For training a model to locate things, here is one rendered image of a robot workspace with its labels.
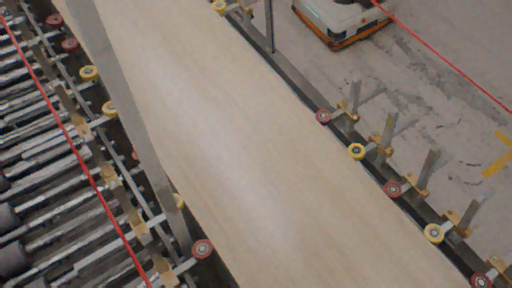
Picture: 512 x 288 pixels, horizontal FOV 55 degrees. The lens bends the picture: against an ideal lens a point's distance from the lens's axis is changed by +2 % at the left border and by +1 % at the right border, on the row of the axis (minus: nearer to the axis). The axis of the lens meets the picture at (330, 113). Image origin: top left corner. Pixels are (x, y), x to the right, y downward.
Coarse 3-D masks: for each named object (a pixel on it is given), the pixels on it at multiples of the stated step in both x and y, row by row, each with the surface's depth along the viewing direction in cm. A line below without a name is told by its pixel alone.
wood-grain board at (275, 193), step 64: (128, 0) 274; (192, 0) 278; (128, 64) 244; (192, 64) 247; (256, 64) 249; (192, 128) 221; (256, 128) 224; (320, 128) 226; (192, 192) 201; (256, 192) 203; (320, 192) 205; (256, 256) 186; (320, 256) 187; (384, 256) 189
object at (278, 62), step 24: (240, 24) 297; (264, 48) 286; (288, 72) 275; (312, 96) 264; (336, 120) 255; (360, 144) 246; (384, 168) 238; (408, 192) 230; (432, 216) 223; (456, 264) 217; (480, 264) 210
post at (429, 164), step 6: (432, 150) 193; (438, 150) 193; (426, 156) 199; (432, 156) 195; (438, 156) 197; (426, 162) 201; (432, 162) 198; (426, 168) 203; (432, 168) 203; (420, 174) 209; (426, 174) 205; (420, 180) 212; (426, 180) 210; (420, 186) 214; (426, 186) 217; (414, 198) 224
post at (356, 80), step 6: (354, 78) 218; (360, 78) 218; (354, 84) 219; (360, 84) 221; (354, 90) 222; (354, 96) 225; (354, 102) 229; (348, 108) 235; (354, 108) 233; (348, 126) 245; (348, 132) 248
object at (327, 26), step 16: (304, 0) 384; (320, 0) 383; (336, 0) 386; (384, 0) 388; (304, 16) 395; (320, 16) 374; (336, 16) 372; (352, 16) 373; (368, 16) 378; (384, 16) 392; (320, 32) 384; (336, 32) 367; (352, 32) 378; (368, 32) 392; (336, 48) 378
